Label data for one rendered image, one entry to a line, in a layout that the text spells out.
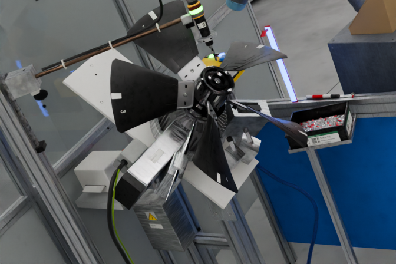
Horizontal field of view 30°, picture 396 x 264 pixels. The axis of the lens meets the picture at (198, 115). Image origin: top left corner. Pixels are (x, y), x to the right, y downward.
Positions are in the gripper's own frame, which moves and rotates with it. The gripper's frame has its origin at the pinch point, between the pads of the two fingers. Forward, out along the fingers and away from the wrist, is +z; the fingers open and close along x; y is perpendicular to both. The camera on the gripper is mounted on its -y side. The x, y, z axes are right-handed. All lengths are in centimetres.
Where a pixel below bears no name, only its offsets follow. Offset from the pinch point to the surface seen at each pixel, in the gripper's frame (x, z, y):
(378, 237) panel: -15, -40, 135
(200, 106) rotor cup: 2.1, 10.8, 38.7
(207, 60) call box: 33, -39, 46
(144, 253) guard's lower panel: 70, 4, 113
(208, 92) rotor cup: -4.7, 12.3, 32.8
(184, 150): 1, 27, 45
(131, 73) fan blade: 9.6, 25.8, 16.9
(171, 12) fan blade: 14.3, -7.9, 11.7
